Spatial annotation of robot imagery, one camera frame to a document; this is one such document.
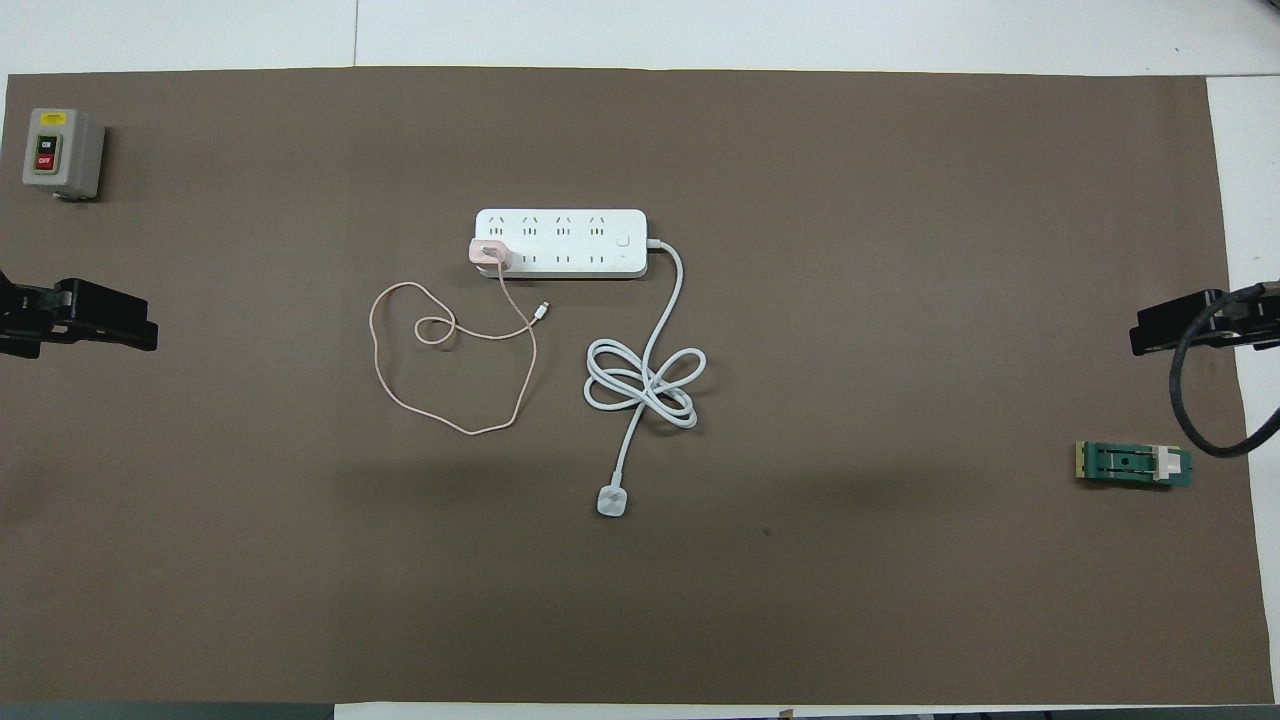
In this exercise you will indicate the grey on-off switch box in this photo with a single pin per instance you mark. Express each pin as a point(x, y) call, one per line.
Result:
point(70, 150)

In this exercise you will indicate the white power strip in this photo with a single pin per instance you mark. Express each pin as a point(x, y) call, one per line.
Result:
point(560, 243)

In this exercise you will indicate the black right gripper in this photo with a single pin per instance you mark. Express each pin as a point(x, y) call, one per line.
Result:
point(1255, 320)

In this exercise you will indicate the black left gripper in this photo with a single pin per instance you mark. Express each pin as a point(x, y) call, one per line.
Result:
point(25, 320)

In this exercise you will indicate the green knife switch block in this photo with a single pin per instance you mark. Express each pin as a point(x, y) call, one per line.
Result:
point(1120, 465)

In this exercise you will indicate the brown table mat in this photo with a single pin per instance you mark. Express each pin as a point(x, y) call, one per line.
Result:
point(800, 600)

